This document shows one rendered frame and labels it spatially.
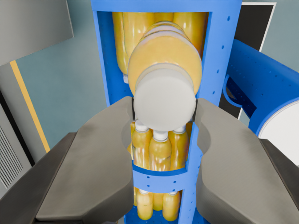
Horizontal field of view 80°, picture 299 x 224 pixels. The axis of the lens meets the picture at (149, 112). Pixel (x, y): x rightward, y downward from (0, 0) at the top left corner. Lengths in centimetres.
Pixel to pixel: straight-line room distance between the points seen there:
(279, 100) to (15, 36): 116
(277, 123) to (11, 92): 217
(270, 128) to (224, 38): 41
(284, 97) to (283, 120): 7
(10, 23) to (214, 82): 100
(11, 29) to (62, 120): 120
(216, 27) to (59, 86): 173
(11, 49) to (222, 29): 98
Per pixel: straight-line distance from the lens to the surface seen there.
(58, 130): 226
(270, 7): 152
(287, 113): 67
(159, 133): 47
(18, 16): 121
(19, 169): 258
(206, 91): 35
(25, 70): 204
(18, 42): 117
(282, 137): 73
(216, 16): 31
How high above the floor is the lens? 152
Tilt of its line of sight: 58 degrees down
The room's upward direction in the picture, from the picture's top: 172 degrees counter-clockwise
